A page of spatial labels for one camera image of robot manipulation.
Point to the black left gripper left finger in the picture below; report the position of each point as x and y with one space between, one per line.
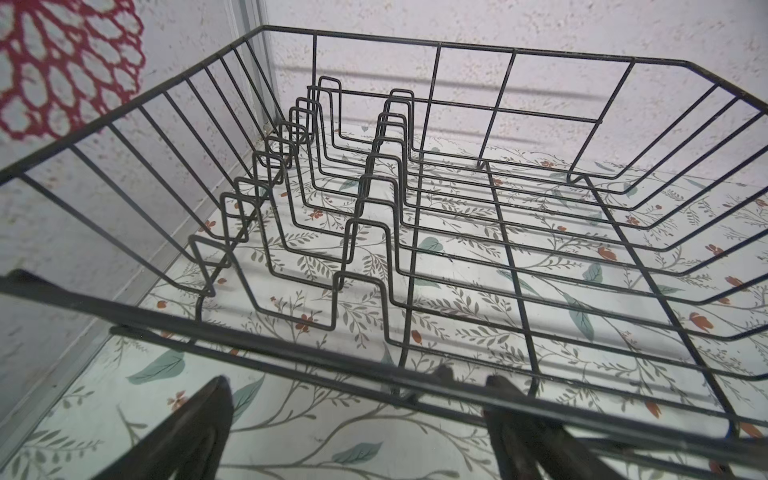
187 445

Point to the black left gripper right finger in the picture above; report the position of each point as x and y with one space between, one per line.
527 448

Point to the black wire dish rack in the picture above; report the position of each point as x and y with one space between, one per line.
374 239

